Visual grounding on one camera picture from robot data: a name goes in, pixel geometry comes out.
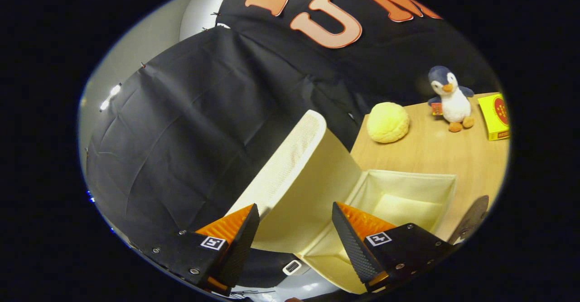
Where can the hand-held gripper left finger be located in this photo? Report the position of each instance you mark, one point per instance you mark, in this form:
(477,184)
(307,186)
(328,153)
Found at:
(238,247)

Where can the yellow round plush cushion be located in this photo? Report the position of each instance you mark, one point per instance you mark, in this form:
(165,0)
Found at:
(387,122)

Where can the brown fuzzy shoe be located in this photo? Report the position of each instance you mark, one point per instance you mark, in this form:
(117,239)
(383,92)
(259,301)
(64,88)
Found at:
(471,218)

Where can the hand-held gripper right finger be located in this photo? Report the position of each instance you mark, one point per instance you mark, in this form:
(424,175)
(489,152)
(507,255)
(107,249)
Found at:
(353,247)

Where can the small white rectangular object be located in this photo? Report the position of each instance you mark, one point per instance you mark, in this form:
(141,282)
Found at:
(292,267)

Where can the cream fabric storage box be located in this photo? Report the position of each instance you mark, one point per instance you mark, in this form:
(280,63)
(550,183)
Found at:
(317,179)

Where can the yellow book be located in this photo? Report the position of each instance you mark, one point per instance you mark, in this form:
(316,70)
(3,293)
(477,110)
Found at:
(494,116)

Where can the penguin plush toy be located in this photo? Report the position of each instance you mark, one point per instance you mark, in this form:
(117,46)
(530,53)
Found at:
(453,105)

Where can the ceiling light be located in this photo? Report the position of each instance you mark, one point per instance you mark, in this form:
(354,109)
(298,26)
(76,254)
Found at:
(111,96)

